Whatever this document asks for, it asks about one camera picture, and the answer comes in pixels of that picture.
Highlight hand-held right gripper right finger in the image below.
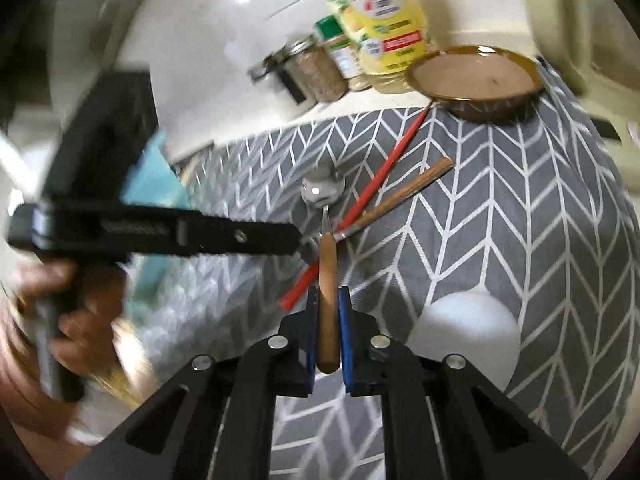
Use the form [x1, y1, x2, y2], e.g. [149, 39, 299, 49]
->
[337, 285, 588, 480]

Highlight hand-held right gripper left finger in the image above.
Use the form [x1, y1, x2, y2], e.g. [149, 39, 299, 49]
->
[65, 285, 321, 480]

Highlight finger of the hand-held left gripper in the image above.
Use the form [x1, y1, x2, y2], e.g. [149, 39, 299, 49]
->
[199, 211, 304, 258]

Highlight wooden handled metal spoon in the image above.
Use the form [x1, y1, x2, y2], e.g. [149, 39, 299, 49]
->
[300, 162, 347, 376]

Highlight blue glass bowl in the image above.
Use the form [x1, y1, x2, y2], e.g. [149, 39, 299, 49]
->
[120, 132, 192, 321]

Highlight person's left hand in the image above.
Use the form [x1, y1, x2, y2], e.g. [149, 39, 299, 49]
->
[0, 261, 130, 433]

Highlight white round object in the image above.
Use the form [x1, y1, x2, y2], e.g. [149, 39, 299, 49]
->
[407, 291, 522, 392]

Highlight red chopstick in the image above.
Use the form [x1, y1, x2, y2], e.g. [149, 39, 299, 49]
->
[279, 105, 434, 311]

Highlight grey herringbone mat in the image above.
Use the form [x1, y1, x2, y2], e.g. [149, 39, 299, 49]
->
[120, 57, 632, 480]

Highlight clasp glass jar brown contents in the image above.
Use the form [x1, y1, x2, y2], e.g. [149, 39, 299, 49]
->
[250, 34, 349, 107]

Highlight green lid spice bottle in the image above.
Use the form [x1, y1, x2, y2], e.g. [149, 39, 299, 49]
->
[314, 15, 373, 92]

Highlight yellow dish soap bottle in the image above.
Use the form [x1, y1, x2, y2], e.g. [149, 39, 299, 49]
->
[320, 0, 442, 95]

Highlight brown ceramic bowl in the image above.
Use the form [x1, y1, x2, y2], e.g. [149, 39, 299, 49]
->
[404, 45, 546, 123]

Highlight wooden handled metal utensil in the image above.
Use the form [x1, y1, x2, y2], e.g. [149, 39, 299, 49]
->
[332, 156, 455, 244]

